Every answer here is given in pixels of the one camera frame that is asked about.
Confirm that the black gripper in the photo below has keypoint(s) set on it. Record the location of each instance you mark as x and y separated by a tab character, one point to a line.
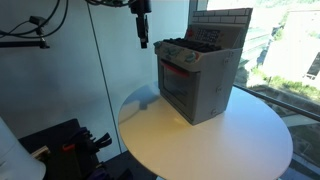
141	6

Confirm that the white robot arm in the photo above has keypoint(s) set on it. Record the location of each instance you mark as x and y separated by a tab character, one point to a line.
16	156

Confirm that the light blue stove knob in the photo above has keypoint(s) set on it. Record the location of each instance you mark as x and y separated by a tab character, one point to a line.
169	49
157	43
192	57

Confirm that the red round stove button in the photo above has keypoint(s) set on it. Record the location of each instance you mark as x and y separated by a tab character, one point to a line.
190	32

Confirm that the black stove burner grate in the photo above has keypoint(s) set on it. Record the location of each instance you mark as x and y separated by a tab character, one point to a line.
193	45

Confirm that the black stove keypad panel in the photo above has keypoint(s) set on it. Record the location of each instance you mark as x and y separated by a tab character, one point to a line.
208	35

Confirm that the grey toy stove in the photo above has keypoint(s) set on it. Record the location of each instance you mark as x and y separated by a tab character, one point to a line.
216	73

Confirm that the red clip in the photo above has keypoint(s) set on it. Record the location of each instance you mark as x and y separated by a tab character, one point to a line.
68	147

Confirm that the white building outside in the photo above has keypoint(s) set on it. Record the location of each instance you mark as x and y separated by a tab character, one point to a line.
293	43

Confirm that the window frame crossbar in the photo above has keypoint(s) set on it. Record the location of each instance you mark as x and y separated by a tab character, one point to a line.
283	103

